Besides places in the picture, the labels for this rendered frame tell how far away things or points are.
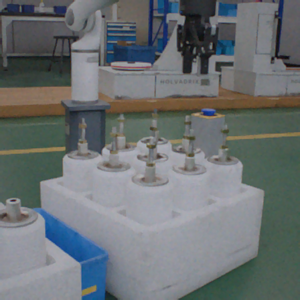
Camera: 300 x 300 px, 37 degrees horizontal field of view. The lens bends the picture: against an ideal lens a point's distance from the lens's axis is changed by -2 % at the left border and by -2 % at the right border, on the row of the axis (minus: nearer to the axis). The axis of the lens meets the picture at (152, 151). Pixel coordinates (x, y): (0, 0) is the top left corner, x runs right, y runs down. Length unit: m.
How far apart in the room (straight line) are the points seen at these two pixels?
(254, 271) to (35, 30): 8.56
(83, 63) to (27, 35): 7.87
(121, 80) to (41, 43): 6.36
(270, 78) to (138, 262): 2.93
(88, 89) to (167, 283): 0.80
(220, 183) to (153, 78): 2.21
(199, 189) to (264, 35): 2.80
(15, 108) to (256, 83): 1.82
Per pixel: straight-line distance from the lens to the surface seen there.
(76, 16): 1.50
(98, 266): 0.91
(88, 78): 1.53
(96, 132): 1.54
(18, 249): 0.72
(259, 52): 3.67
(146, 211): 0.89
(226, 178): 1.05
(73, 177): 1.07
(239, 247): 1.11
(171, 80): 3.26
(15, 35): 9.35
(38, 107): 2.96
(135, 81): 3.17
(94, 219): 0.97
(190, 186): 0.96
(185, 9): 0.93
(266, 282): 1.09
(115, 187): 0.97
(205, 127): 1.29
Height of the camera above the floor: 0.54
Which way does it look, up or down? 15 degrees down
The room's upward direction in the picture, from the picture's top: 2 degrees clockwise
